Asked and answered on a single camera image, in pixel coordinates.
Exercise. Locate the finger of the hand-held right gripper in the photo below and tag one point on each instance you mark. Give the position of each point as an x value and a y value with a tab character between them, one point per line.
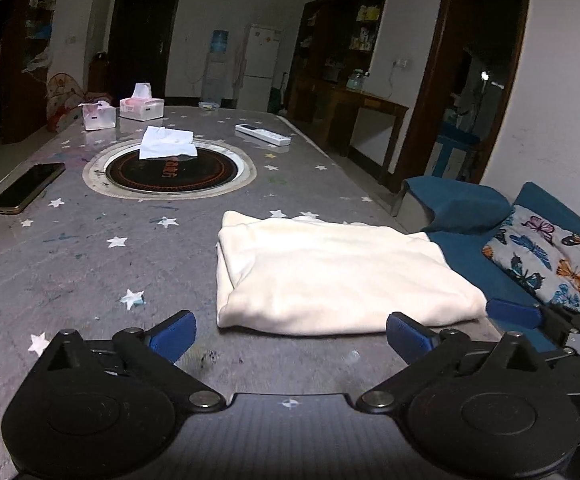
514	312

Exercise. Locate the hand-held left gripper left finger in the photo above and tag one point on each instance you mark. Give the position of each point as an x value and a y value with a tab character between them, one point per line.
172	336

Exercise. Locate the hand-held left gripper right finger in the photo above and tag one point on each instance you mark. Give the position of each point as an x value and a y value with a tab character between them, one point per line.
409	336

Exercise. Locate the cream sweatshirt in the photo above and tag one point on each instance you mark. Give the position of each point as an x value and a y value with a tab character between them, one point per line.
345	275

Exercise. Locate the butterfly print pillow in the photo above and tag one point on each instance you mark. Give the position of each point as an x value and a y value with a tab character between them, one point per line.
544	255

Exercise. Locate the grey star-print tablecloth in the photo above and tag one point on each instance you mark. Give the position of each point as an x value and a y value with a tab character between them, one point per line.
70	270

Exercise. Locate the blue sofa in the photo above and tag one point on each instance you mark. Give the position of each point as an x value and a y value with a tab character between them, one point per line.
459	200

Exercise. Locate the round black induction cooker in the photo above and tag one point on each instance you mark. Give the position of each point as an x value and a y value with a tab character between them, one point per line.
180	176

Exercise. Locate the blue cabinet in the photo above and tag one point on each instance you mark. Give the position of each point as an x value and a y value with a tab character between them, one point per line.
452	136

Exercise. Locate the white tissue sheet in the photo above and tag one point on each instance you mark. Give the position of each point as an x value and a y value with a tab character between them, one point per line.
165	142

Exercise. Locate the dark smartphone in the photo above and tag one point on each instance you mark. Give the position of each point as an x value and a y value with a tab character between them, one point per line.
27	187

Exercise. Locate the white remote control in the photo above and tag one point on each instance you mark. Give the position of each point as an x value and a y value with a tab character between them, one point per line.
262	134

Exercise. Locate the pink tissue box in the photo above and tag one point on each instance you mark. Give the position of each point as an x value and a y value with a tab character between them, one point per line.
142	109

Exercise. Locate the white plastic tissue pack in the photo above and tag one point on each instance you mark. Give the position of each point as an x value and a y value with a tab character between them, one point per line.
97	117

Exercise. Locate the small clear box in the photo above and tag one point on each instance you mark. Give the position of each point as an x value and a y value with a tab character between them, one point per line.
208	105

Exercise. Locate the wooden side table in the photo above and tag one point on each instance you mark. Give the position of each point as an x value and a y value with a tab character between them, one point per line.
369	101

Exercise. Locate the glass jar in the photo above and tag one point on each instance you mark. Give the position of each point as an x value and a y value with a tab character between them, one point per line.
357	81

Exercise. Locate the white water dispenser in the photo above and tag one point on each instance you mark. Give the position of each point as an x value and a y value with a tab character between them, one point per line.
214	77

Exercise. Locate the wooden display cabinet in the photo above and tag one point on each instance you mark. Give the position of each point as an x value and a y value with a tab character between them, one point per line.
330	35
20	100

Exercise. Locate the white refrigerator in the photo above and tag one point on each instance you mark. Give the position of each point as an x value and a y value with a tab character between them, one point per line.
260	60

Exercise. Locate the blue water bottle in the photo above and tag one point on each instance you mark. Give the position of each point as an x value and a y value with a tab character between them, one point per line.
220	42

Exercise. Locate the white plastic bag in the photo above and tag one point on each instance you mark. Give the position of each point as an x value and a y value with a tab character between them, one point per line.
36	61

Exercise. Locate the white wall socket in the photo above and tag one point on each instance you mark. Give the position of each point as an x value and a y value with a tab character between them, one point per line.
401	63

